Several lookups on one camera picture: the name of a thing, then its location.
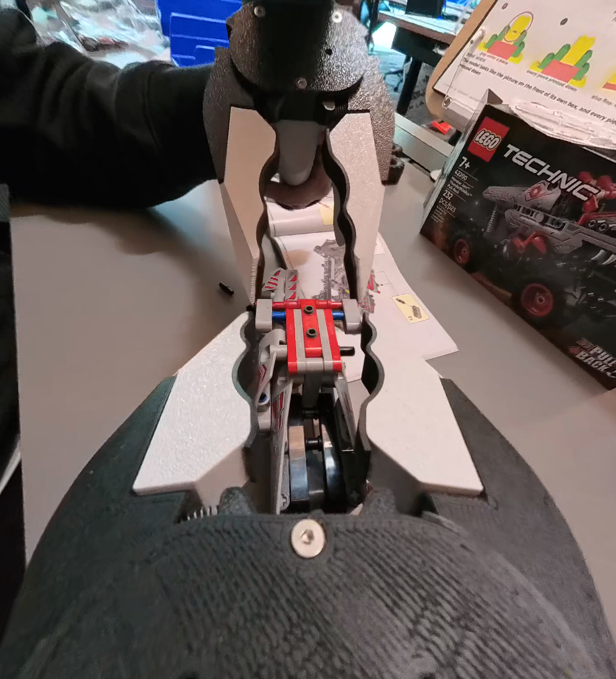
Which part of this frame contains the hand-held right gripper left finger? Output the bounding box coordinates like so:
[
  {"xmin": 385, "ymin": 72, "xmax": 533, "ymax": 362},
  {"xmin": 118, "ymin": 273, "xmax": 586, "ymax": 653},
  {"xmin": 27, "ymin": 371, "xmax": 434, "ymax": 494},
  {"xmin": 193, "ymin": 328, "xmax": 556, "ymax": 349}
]
[{"xmin": 132, "ymin": 310, "xmax": 266, "ymax": 512}]

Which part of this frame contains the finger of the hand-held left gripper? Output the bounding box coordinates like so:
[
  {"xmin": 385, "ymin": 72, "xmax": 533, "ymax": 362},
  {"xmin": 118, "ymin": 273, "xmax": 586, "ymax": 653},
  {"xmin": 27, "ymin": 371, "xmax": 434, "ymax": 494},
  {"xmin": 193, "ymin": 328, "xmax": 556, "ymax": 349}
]
[
  {"xmin": 217, "ymin": 105, "xmax": 282, "ymax": 308},
  {"xmin": 325, "ymin": 108, "xmax": 385, "ymax": 306}
]

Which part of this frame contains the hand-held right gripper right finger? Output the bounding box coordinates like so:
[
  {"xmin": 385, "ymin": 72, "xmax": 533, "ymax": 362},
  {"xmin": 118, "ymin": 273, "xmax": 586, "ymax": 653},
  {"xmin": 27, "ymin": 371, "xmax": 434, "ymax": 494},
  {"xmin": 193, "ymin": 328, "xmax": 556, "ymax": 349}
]
[{"xmin": 358, "ymin": 313, "xmax": 485, "ymax": 512}]

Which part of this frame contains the grey red toy truck model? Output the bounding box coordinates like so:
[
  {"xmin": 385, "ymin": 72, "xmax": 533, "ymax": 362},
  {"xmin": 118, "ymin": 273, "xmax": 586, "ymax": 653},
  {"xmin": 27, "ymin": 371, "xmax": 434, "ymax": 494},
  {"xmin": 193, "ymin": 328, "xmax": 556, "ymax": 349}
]
[{"xmin": 254, "ymin": 268, "xmax": 372, "ymax": 515}]

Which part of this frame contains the person's left forearm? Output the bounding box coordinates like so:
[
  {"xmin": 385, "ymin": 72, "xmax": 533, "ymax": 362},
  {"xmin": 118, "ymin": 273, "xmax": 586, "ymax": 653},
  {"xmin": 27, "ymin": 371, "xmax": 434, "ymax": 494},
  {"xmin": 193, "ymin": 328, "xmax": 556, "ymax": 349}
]
[{"xmin": 0, "ymin": 0, "xmax": 218, "ymax": 208}]

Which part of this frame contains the pale adjoining desk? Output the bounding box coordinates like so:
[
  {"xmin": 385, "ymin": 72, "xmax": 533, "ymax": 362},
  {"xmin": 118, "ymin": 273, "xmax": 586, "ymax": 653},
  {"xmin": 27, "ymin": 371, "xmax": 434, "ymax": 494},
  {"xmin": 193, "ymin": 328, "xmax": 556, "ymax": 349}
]
[{"xmin": 393, "ymin": 114, "xmax": 451, "ymax": 177}]

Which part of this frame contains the grey desk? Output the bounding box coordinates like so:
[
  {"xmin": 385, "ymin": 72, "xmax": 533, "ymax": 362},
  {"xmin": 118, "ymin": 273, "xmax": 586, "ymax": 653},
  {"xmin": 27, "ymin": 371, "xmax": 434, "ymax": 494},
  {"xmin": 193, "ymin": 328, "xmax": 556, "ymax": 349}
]
[{"xmin": 11, "ymin": 175, "xmax": 616, "ymax": 679}]

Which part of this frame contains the person's left hand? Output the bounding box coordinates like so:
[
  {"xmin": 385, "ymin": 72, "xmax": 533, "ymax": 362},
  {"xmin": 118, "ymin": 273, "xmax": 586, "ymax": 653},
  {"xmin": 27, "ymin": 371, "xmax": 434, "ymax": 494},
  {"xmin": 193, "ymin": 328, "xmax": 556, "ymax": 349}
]
[{"xmin": 266, "ymin": 159, "xmax": 335, "ymax": 210}]

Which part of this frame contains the dark background table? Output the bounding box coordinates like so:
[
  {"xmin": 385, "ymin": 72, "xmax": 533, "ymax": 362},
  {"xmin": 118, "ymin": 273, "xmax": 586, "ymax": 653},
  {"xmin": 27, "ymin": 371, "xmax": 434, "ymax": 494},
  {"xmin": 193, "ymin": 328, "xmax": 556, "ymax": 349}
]
[{"xmin": 377, "ymin": 8, "xmax": 468, "ymax": 115}]

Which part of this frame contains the white instruction booklet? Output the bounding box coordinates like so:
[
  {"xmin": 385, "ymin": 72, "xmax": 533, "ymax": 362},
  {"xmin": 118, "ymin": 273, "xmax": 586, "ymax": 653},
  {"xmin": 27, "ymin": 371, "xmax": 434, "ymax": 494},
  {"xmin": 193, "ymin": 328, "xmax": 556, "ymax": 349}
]
[{"xmin": 266, "ymin": 201, "xmax": 460, "ymax": 380}]

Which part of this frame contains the blue plastic storage bin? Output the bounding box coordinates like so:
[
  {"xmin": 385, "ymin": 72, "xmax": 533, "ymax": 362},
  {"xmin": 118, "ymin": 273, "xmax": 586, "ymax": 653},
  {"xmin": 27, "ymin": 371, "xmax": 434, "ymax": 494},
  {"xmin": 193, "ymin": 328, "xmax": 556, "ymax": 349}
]
[{"xmin": 156, "ymin": 0, "xmax": 242, "ymax": 67}]

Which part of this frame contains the crumpled clear plastic wrap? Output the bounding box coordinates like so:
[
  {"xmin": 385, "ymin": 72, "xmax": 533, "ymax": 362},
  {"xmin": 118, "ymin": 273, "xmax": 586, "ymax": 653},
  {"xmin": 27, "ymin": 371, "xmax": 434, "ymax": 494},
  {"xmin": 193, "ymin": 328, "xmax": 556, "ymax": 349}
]
[{"xmin": 32, "ymin": 0, "xmax": 162, "ymax": 59}]

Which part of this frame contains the black toy set box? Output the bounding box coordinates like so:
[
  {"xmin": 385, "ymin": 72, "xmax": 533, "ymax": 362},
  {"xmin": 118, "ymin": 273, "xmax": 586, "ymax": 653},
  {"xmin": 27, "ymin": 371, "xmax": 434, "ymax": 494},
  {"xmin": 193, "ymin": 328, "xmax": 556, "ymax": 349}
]
[{"xmin": 419, "ymin": 89, "xmax": 616, "ymax": 390}]

